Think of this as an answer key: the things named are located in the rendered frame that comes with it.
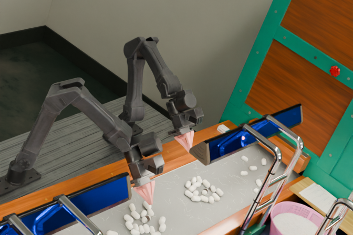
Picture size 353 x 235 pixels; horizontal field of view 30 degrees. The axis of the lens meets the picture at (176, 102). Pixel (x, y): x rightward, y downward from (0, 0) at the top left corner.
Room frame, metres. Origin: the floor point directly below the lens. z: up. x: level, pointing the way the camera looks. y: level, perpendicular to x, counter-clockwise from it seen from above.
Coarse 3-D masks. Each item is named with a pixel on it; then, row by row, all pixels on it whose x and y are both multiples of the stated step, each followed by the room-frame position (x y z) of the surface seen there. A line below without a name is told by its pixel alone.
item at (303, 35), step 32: (288, 0) 2.61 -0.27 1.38; (320, 0) 2.55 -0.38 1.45; (352, 0) 2.49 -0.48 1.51; (288, 32) 2.57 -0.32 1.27; (320, 32) 2.52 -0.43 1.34; (352, 32) 2.46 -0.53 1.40; (256, 64) 2.61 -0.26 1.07; (288, 64) 2.56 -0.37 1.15; (320, 64) 2.48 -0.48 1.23; (352, 64) 2.43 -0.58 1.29; (256, 96) 2.59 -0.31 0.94; (288, 96) 2.52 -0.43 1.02; (320, 96) 2.46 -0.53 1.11; (352, 96) 2.40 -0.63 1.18; (320, 128) 2.43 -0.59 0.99; (352, 128) 2.36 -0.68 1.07; (320, 160) 2.38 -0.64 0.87; (352, 160) 2.33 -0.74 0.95
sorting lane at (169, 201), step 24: (192, 168) 2.17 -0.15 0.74; (216, 168) 2.24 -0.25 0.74; (240, 168) 2.30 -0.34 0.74; (264, 168) 2.37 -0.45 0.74; (168, 192) 1.97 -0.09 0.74; (192, 192) 2.03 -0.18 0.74; (240, 192) 2.14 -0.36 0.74; (96, 216) 1.70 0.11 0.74; (120, 216) 1.74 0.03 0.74; (168, 216) 1.84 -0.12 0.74; (192, 216) 1.89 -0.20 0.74; (216, 216) 1.94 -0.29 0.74
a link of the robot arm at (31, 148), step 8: (56, 88) 1.81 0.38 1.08; (64, 88) 1.83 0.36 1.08; (40, 112) 1.77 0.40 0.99; (48, 112) 1.76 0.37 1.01; (40, 120) 1.77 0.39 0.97; (48, 120) 1.77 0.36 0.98; (32, 128) 1.78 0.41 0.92; (40, 128) 1.77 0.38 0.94; (48, 128) 1.78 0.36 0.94; (32, 136) 1.77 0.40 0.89; (40, 136) 1.77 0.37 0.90; (24, 144) 1.77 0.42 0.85; (32, 144) 1.77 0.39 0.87; (40, 144) 1.77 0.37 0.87; (24, 152) 1.76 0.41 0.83; (32, 152) 1.76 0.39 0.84; (16, 160) 1.76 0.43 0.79; (32, 160) 1.76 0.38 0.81
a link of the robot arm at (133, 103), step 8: (136, 56) 2.35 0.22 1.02; (128, 64) 2.36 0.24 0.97; (136, 64) 2.35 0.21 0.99; (144, 64) 2.38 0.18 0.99; (128, 72) 2.36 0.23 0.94; (136, 72) 2.34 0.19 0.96; (128, 80) 2.35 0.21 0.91; (136, 80) 2.33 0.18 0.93; (128, 88) 2.34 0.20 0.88; (136, 88) 2.32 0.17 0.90; (128, 96) 2.32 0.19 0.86; (136, 96) 2.31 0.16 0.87; (128, 104) 2.30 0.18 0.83; (136, 104) 2.31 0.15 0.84; (136, 112) 2.29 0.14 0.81; (128, 120) 2.28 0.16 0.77; (136, 120) 2.30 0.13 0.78
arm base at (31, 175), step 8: (8, 168) 1.78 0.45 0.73; (32, 168) 1.88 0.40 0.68; (8, 176) 1.77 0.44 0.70; (16, 176) 1.76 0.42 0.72; (24, 176) 1.78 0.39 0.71; (32, 176) 1.84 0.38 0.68; (40, 176) 1.86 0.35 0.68; (0, 184) 1.74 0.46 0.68; (8, 184) 1.76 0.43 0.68; (16, 184) 1.76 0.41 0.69; (24, 184) 1.79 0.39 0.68; (0, 192) 1.70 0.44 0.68; (8, 192) 1.72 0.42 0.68
